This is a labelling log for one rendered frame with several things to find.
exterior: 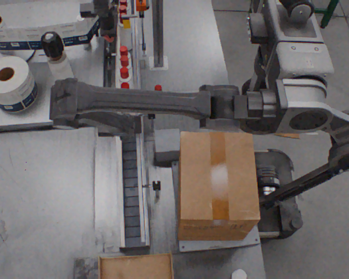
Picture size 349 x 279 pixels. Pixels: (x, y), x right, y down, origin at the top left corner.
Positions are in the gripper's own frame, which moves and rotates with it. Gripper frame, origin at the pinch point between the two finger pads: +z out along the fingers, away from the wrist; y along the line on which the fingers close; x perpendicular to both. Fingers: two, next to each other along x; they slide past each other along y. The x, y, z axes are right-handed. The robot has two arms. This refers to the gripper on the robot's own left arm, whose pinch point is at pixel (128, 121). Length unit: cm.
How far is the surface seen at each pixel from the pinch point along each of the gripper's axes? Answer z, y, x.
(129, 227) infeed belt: -21.7, 1.4, 35.1
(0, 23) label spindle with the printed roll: 22, 57, -46
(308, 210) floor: 62, -106, 72
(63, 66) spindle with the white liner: 7.9, 25.9, -23.7
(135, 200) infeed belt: -15.1, -1.4, 27.2
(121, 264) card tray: -26, 5, 47
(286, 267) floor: 40, -84, 98
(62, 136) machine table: 9.6, 29.6, 5.6
